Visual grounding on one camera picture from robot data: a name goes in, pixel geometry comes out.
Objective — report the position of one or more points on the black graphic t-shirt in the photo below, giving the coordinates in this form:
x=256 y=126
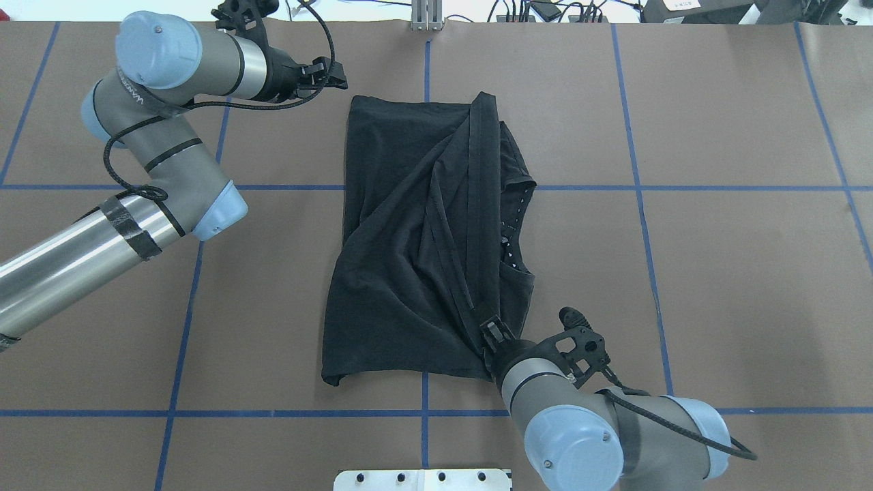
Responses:
x=435 y=200

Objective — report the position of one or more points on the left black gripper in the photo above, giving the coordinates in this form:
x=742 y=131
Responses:
x=280 y=72

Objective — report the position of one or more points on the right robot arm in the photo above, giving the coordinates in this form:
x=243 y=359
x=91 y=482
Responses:
x=583 y=429

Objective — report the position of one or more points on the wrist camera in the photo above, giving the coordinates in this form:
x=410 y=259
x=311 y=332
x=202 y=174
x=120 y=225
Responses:
x=237 y=15
x=581 y=352

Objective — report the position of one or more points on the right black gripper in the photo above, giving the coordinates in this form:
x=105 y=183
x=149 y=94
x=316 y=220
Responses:
x=505 y=355

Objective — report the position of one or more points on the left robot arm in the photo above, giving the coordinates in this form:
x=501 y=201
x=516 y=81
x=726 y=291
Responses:
x=171 y=185

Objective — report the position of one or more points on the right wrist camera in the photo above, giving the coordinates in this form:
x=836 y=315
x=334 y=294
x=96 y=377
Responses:
x=581 y=352

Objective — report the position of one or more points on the aluminium frame post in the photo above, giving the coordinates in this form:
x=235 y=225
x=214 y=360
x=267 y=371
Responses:
x=427 y=15

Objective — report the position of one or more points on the white camera stand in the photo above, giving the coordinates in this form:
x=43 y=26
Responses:
x=425 y=479

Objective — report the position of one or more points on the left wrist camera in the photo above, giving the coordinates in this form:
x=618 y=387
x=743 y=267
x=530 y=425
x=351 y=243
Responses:
x=237 y=15

